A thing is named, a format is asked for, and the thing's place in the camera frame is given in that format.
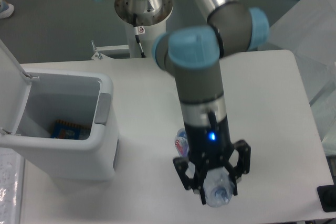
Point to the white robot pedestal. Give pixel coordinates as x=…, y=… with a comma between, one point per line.
x=144, y=21

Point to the white trash can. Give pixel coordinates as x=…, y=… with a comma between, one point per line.
x=32, y=101

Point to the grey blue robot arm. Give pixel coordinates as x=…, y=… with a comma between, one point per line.
x=192, y=56

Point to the white table clamp bracket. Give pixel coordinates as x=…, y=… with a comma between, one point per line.
x=114, y=52

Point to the blue snack bag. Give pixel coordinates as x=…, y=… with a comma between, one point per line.
x=70, y=131

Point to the light blue sneaker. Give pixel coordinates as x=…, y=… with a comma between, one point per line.
x=7, y=9

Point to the clear plastic water bottle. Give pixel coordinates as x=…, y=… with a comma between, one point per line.
x=218, y=187

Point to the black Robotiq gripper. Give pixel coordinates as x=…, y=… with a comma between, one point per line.
x=211, y=148

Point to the black device at table edge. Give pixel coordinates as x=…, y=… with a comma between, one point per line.
x=326, y=195

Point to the plastic sleeved paper sheet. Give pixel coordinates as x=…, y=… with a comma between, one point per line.
x=12, y=175

